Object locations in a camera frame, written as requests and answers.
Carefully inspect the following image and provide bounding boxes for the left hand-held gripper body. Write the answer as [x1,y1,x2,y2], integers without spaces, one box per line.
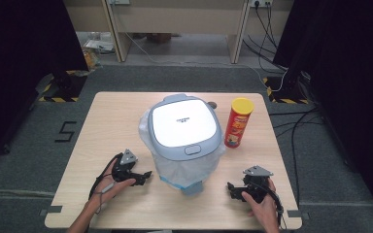
[111,149,144,183]

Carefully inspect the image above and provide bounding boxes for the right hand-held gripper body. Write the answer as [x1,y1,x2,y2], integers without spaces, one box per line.
[242,165,274,204]

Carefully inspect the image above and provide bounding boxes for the red chip can yellow lid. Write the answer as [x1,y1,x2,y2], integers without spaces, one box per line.
[223,97,255,150]

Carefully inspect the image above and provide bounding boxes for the grey-blue pedal trash can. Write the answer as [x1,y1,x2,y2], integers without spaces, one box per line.
[138,92,226,197]

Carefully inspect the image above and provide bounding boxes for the person's left hand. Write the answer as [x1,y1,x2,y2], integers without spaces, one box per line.
[90,157,137,208]

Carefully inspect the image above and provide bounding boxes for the person's right hand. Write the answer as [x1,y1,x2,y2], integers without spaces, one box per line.
[241,178,282,229]

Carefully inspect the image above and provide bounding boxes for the white plastic bin liner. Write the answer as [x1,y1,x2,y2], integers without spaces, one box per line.
[138,109,226,192]

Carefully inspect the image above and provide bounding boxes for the grey tape strip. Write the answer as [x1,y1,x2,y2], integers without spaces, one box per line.
[287,209,310,221]

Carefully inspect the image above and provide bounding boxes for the hazard-striped stand base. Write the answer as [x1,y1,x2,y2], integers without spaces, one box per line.
[34,69,89,103]
[261,75,311,106]

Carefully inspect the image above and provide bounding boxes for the yellow plastic bag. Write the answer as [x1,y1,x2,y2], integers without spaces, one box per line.
[82,48,103,73]

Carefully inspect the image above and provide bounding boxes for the papers on floor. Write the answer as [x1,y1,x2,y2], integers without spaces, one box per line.
[83,31,117,55]

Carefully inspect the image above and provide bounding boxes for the black curtain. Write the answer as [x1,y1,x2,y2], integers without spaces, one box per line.
[0,0,90,167]
[272,0,373,227]

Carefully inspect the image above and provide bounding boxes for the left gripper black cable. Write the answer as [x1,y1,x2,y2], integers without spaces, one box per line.
[87,151,124,216]

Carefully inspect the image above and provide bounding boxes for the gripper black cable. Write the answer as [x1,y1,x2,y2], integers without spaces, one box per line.
[249,181,288,231]
[87,151,124,216]

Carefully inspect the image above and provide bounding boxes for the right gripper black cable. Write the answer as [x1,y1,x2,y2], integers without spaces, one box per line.
[249,181,288,231]

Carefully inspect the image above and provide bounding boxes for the black floor cables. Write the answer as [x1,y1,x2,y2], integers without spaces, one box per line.
[268,107,325,207]

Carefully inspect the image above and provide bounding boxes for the black cables from outlet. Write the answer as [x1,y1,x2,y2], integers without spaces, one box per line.
[242,3,288,74]

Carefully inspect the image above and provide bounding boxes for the white wall power outlet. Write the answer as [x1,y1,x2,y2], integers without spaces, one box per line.
[249,0,274,9]

